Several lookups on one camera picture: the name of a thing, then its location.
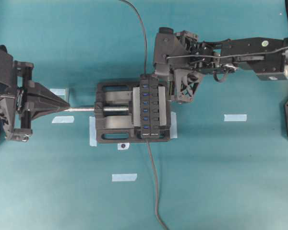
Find taped coin marker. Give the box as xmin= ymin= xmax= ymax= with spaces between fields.
xmin=117 ymin=143 xmax=130 ymax=150

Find blue tape piece upper left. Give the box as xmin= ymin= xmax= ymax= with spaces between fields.
xmin=50 ymin=88 xmax=69 ymax=102

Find blue tape under vise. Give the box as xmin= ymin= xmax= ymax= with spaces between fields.
xmin=89 ymin=116 xmax=97 ymax=147
xmin=170 ymin=112 xmax=178 ymax=139

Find silver threaded vise screw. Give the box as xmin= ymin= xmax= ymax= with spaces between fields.
xmin=62 ymin=106 xmax=129 ymax=112

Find blue tape under vise right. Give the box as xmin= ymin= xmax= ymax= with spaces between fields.
xmin=170 ymin=112 xmax=178 ymax=139

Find blue tape strip bottom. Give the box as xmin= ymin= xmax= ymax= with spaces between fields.
xmin=112 ymin=173 xmax=137 ymax=182

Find black multiport USB hub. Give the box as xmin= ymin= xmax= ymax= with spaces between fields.
xmin=140 ymin=74 xmax=160 ymax=138

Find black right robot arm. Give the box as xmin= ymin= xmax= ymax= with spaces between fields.
xmin=153 ymin=27 xmax=288 ymax=103

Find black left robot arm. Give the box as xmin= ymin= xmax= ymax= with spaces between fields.
xmin=0 ymin=45 xmax=70 ymax=142

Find blue tape strip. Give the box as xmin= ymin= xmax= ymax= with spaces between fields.
xmin=52 ymin=116 xmax=74 ymax=124
xmin=224 ymin=114 xmax=247 ymax=122
xmin=112 ymin=173 xmax=137 ymax=182

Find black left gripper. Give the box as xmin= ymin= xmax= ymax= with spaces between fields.
xmin=6 ymin=61 xmax=70 ymax=141

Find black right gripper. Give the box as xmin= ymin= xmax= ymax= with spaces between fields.
xmin=148 ymin=27 xmax=220 ymax=93

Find grey hub power cable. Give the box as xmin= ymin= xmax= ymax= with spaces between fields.
xmin=145 ymin=140 xmax=170 ymax=230

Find blue tape strip right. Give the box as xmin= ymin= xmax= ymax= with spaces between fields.
xmin=224 ymin=114 xmax=247 ymax=122

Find blue tape under vise left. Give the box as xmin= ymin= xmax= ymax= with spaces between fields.
xmin=89 ymin=116 xmax=97 ymax=147

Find blue tape strip left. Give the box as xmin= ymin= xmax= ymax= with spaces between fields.
xmin=52 ymin=116 xmax=74 ymax=124

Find black 3D-printed vise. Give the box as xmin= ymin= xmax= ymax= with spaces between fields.
xmin=94 ymin=80 xmax=171 ymax=144

